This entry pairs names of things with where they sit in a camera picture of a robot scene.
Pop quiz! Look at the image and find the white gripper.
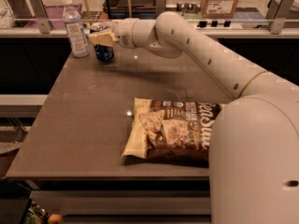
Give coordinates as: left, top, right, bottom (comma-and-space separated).
89, 18, 138, 49

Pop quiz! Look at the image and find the blue pepsi can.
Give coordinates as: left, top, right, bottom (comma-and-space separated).
90, 22, 114, 62

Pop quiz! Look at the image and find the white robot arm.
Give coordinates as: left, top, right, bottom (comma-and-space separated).
89, 12, 299, 224

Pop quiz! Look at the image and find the clear plastic water bottle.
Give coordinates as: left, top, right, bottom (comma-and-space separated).
62, 0, 90, 58

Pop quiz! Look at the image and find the yellow wooden stick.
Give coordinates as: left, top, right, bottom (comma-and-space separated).
83, 0, 93, 25

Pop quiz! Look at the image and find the purple mat behind glass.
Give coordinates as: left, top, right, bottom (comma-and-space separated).
24, 4, 82, 29

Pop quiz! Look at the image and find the cardboard box with label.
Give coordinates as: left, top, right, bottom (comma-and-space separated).
200, 0, 239, 18

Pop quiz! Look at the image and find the sea salt chips bag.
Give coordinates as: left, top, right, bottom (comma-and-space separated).
123, 98, 224, 161

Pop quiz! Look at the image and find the centre metal railing bracket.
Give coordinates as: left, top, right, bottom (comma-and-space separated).
155, 0, 166, 16

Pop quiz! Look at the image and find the metal railing bracket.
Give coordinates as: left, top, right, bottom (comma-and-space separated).
155, 0, 166, 16
266, 0, 299, 35
29, 0, 51, 34

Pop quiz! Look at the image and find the left metal railing bracket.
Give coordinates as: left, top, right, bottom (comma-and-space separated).
29, 0, 51, 34

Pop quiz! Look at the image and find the right metal railing bracket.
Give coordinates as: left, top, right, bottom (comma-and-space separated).
266, 0, 299, 35

